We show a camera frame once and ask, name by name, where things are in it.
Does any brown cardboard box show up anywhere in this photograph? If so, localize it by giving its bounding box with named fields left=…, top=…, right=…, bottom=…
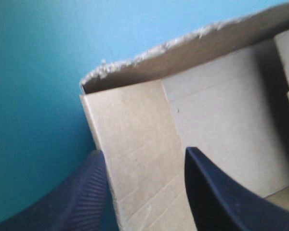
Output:
left=79, top=2, right=289, bottom=231

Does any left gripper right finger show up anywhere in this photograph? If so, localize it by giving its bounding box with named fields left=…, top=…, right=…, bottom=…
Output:
left=184, top=147, right=289, bottom=231

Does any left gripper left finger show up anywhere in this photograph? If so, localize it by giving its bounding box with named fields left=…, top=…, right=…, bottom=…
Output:
left=0, top=149, right=118, bottom=231

